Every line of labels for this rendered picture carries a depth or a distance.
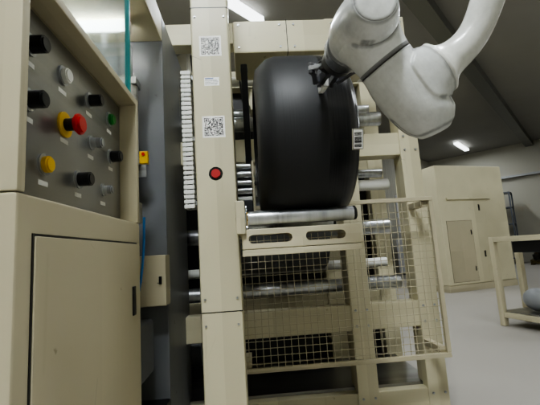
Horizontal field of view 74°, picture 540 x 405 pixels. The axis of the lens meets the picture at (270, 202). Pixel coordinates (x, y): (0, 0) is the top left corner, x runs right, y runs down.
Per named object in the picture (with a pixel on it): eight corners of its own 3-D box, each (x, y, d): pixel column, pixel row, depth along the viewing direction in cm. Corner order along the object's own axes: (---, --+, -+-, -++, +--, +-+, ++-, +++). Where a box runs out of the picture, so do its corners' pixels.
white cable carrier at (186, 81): (184, 208, 116) (179, 70, 123) (186, 210, 121) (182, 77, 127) (198, 207, 116) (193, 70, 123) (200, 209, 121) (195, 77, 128)
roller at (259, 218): (243, 208, 110) (243, 216, 113) (243, 221, 107) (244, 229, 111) (355, 202, 112) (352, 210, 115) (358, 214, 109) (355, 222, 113)
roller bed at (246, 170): (210, 231, 153) (208, 162, 157) (214, 232, 168) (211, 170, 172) (257, 227, 154) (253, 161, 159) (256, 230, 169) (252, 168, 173)
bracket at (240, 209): (236, 234, 103) (235, 201, 105) (239, 239, 143) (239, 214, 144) (247, 233, 104) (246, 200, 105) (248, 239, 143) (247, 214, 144)
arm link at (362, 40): (313, 37, 72) (353, 90, 72) (332, -7, 56) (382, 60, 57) (355, 6, 72) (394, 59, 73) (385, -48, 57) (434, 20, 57)
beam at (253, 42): (233, 52, 151) (231, 19, 153) (235, 81, 176) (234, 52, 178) (374, 48, 155) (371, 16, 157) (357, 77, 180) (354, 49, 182)
